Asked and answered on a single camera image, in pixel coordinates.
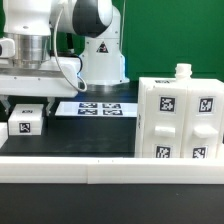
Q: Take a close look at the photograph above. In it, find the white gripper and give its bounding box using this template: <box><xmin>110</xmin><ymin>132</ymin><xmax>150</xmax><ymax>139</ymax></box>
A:
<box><xmin>0</xmin><ymin>57</ymin><xmax>81</xmax><ymax>116</ymax></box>

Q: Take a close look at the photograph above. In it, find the white cabinet top block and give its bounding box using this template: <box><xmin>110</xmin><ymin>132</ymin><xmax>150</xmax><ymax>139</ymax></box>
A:
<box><xmin>8</xmin><ymin>104</ymin><xmax>43</xmax><ymax>135</ymax></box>

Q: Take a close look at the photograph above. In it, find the white cabinet body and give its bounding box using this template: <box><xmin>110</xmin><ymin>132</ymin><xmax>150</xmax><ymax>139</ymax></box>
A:
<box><xmin>135</xmin><ymin>63</ymin><xmax>224</xmax><ymax>159</ymax></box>

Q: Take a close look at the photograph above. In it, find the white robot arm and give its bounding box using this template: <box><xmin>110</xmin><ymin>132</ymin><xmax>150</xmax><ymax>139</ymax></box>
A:
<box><xmin>0</xmin><ymin>0</ymin><xmax>129</xmax><ymax>110</ymax></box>

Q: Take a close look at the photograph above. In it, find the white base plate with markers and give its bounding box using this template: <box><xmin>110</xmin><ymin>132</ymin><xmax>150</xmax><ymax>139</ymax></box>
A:
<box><xmin>55</xmin><ymin>102</ymin><xmax>137</xmax><ymax>117</ymax></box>

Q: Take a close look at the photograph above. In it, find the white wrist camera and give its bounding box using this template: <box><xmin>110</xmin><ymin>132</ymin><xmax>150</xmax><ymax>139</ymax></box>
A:
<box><xmin>0</xmin><ymin>38</ymin><xmax>15</xmax><ymax>58</ymax></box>

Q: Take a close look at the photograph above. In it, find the white U-shaped obstacle frame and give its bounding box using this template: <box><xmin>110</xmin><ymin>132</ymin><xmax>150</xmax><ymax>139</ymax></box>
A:
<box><xmin>0</xmin><ymin>119</ymin><xmax>224</xmax><ymax>184</ymax></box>

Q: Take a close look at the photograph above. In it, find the white thin cable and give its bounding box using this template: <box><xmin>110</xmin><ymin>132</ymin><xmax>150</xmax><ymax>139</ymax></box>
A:
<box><xmin>52</xmin><ymin>6</ymin><xmax>88</xmax><ymax>94</ymax></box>

